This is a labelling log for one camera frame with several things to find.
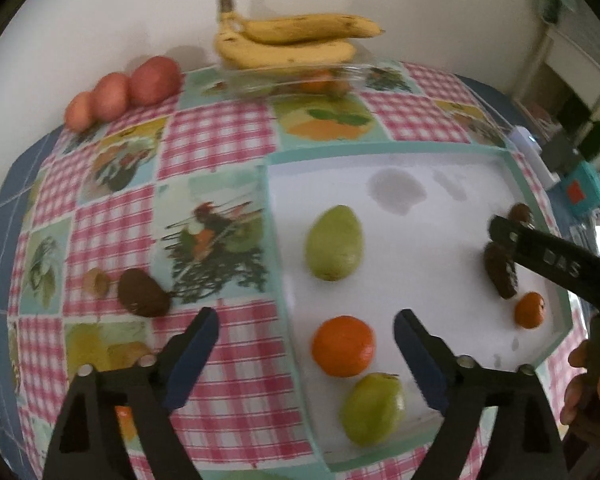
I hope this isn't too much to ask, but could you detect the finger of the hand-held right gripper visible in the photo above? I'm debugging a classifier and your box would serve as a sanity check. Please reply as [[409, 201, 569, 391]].
[[490, 215, 600, 313]]

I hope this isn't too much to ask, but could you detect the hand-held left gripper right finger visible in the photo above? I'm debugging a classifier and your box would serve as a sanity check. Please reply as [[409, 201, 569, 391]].
[[393, 308, 568, 480]]

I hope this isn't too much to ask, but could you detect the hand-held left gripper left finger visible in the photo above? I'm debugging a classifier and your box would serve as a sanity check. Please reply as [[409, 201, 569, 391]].
[[42, 306, 221, 480]]

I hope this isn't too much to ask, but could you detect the dark brown avocado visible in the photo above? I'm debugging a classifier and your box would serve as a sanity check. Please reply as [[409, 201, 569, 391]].
[[117, 268, 172, 318], [484, 242, 518, 301], [507, 202, 533, 228]]

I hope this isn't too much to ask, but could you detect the orange tangerine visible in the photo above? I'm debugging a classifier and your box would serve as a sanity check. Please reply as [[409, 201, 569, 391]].
[[514, 291, 547, 330], [115, 406, 138, 441], [297, 72, 337, 95], [311, 315, 377, 378]]

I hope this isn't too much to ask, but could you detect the white tray with teal rim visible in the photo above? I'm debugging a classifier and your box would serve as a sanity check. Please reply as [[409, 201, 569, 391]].
[[262, 142, 573, 476]]

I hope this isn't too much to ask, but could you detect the green pear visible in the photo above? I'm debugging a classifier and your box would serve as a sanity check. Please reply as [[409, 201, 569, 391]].
[[305, 205, 365, 282]]

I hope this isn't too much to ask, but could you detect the teal box red label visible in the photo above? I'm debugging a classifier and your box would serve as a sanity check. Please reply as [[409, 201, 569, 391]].
[[560, 162, 600, 216]]

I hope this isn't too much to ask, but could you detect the dark grey block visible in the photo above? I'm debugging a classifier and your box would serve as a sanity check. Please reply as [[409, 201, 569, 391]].
[[542, 132, 583, 176]]

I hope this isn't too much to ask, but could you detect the white plastic device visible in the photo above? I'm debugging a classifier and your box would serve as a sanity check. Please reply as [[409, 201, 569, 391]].
[[510, 127, 561, 188]]

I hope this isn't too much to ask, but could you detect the small brown round fruit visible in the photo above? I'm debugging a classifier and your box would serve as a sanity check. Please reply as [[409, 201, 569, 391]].
[[82, 267, 113, 298]]

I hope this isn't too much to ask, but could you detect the white shelf unit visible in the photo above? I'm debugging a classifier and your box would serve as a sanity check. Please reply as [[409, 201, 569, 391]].
[[512, 20, 600, 111]]

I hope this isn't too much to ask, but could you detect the pink checked printed tablecloth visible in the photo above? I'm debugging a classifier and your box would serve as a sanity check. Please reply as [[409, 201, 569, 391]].
[[7, 57, 588, 480]]

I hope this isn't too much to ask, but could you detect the red apple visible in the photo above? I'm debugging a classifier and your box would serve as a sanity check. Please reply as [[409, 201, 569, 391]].
[[91, 72, 131, 122], [130, 56, 183, 107], [64, 91, 95, 133]]

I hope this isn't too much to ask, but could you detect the clear glass dish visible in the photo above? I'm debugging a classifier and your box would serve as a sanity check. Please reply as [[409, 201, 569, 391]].
[[220, 62, 376, 100]]

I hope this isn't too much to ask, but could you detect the yellow spotted banana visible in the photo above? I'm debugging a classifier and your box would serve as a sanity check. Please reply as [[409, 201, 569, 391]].
[[219, 0, 385, 45], [215, 30, 357, 70]]

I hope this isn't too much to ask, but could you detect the grey wall socket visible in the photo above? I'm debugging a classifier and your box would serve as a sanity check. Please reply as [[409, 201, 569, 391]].
[[540, 0, 566, 23]]

